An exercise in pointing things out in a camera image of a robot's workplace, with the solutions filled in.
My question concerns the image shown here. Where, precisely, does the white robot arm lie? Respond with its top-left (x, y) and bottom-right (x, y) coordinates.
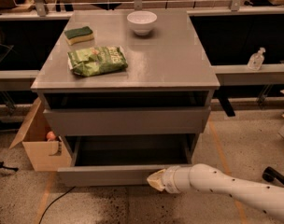
top-left (147, 163), bottom-right (284, 223)

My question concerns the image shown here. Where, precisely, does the clear sanitizer pump bottle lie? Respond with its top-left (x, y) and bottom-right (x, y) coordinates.
top-left (248, 48), bottom-right (265, 71)

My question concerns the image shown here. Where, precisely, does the grey drawer cabinet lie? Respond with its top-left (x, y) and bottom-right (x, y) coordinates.
top-left (30, 8), bottom-right (220, 166)

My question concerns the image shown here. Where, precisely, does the green chip bag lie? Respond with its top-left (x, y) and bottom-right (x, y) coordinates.
top-left (67, 46), bottom-right (128, 77)

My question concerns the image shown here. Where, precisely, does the grey top drawer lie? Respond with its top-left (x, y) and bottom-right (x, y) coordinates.
top-left (44, 107), bottom-right (210, 136)

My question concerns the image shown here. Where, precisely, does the orange ball in box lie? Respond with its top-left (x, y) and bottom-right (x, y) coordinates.
top-left (46, 132), bottom-right (56, 141)

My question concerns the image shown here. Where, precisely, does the green and yellow sponge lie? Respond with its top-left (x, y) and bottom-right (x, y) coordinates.
top-left (64, 26), bottom-right (94, 45)

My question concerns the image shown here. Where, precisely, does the grey metal rail frame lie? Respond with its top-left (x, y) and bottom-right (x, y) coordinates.
top-left (0, 0), bottom-right (284, 91)

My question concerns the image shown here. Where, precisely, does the black floor cable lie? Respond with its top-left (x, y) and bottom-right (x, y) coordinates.
top-left (37, 186), bottom-right (77, 224)

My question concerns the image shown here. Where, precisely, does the grey drawer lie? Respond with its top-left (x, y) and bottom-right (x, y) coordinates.
top-left (58, 134), bottom-right (197, 187)
top-left (44, 107), bottom-right (210, 136)

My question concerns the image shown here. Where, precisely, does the white ceramic bowl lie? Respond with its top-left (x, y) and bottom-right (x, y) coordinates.
top-left (127, 10), bottom-right (157, 35)

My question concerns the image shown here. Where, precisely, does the black office chair base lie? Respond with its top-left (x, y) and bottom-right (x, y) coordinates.
top-left (263, 166), bottom-right (284, 186)

